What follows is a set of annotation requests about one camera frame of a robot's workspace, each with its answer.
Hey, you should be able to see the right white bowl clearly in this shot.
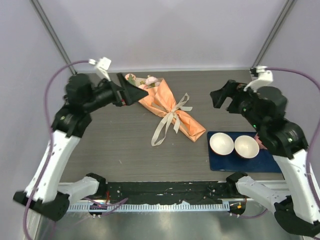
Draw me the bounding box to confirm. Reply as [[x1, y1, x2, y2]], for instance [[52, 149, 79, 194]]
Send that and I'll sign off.
[[234, 135, 260, 159]]

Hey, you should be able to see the white slotted cable duct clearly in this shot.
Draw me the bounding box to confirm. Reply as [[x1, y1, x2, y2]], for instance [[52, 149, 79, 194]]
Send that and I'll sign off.
[[67, 201, 230, 214]]

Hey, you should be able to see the cream ribbon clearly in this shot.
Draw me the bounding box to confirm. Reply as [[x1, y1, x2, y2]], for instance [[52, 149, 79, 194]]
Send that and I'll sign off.
[[151, 93, 193, 147]]

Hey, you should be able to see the orange beige wrapping paper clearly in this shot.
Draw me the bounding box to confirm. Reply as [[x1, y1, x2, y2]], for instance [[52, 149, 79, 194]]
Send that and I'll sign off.
[[125, 73, 206, 147]]

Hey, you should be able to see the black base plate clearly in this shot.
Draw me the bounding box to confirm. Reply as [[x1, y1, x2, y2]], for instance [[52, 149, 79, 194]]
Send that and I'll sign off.
[[106, 181, 245, 205]]

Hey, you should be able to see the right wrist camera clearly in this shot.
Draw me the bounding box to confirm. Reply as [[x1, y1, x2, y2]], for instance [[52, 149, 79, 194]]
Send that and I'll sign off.
[[243, 65, 274, 92]]

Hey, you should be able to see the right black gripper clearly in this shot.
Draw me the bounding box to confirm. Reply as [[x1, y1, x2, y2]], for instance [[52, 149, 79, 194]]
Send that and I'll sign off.
[[210, 79, 266, 133]]

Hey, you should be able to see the white bowl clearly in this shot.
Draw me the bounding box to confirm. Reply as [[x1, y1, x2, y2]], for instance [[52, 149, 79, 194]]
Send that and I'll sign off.
[[234, 135, 260, 159], [209, 132, 234, 156]]

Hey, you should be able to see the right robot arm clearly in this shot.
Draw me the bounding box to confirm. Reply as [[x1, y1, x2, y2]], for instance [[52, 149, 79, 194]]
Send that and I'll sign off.
[[210, 80, 320, 239]]

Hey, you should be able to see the pink mug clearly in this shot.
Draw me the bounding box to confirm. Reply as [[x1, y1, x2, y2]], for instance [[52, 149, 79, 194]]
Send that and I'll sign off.
[[254, 134, 267, 150]]

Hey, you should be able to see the light pink fake flower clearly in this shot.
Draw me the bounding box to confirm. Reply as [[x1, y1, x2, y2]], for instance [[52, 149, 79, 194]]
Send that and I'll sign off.
[[145, 75, 161, 88]]

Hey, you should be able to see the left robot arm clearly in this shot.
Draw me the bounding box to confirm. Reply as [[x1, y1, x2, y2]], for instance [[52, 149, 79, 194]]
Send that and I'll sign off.
[[13, 73, 148, 222]]

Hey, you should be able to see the left white bowl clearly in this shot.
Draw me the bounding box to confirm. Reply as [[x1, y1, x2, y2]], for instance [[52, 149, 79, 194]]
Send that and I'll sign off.
[[209, 132, 234, 156]]

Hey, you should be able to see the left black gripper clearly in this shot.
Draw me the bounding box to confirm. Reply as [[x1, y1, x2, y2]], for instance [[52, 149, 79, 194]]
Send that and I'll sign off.
[[83, 72, 148, 113]]

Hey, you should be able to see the dark blue mat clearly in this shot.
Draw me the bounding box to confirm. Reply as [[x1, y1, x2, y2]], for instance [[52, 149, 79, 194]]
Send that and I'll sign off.
[[208, 146, 281, 174]]

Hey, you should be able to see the peach fake flower with buds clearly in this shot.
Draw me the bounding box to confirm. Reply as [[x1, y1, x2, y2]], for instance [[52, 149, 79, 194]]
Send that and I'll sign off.
[[125, 73, 137, 86]]

